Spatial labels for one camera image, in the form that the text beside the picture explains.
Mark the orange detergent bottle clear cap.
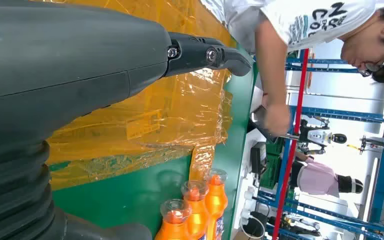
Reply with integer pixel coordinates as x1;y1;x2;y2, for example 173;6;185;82
205;168;229;240
181;179;210;240
154;198;193;240

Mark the red pole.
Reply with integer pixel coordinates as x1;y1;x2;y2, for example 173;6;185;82
271;48;310;240

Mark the white humanoid robot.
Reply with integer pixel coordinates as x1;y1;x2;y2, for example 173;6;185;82
297;115;348;156

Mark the green crate stack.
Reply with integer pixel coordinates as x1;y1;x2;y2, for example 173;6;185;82
259;139;286;190

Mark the person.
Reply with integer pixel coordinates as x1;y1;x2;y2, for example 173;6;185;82
289;150;364;199
200;0;384;138

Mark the white power strip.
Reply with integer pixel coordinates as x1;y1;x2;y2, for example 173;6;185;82
239;177;257;229

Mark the yellow taped plastic sheet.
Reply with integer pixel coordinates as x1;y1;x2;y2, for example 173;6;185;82
29;0;238;191

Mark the blue metal shelving frame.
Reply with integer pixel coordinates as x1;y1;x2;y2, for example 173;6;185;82
254;49;384;240

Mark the black equipment on frame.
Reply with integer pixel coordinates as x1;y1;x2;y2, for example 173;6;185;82
345;134;384;158

